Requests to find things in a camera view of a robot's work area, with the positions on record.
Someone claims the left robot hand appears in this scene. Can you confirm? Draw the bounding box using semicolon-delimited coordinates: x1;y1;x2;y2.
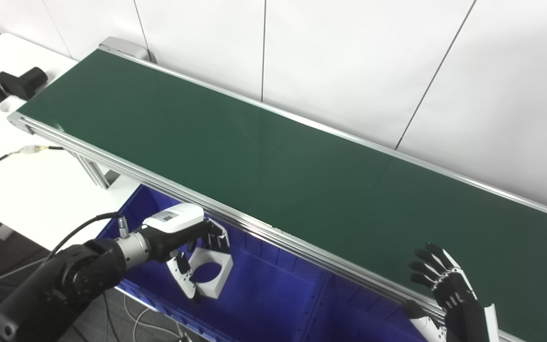
141;203;231;303

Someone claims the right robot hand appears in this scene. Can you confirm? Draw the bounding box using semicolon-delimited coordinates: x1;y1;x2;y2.
402;242;500;342

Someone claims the white square part with hole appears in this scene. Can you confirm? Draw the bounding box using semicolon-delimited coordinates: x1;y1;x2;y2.
186;245;234;300

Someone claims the blue plastic bin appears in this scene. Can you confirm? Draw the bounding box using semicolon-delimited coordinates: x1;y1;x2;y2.
302;273;432;342
97;184;332;342

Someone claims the aluminium conveyor leg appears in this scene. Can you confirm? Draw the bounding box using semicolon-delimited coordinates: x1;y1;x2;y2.
71;153;120;190

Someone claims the green conveyor belt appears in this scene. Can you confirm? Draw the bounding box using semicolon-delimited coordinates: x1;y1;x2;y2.
8;37;547;342

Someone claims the grey conveyor end housing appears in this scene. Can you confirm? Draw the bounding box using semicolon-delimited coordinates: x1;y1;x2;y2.
98;37;156;63

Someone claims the white table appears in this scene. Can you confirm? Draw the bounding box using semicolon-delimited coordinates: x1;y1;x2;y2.
0;32;142;251

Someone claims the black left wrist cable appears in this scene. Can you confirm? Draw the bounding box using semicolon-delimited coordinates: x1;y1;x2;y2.
41;212;128;266

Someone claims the white floor cable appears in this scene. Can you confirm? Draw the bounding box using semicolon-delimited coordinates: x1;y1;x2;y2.
102;292;186;342

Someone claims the cable with clear connector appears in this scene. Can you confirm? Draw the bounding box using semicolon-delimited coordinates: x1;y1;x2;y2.
0;145;66;179

